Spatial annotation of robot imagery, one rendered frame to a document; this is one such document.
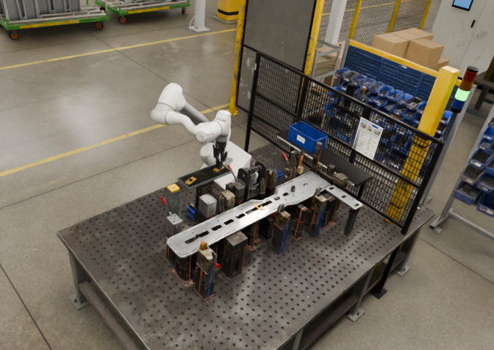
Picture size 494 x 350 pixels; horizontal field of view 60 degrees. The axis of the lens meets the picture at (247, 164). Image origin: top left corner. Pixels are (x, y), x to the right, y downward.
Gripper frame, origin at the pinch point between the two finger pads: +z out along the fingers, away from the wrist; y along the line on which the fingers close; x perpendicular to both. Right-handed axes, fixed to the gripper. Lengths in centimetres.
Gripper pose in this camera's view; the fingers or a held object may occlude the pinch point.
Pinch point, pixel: (219, 164)
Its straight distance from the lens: 302.3
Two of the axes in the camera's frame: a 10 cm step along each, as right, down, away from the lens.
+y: 8.1, 4.0, -4.3
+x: 5.8, -4.0, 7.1
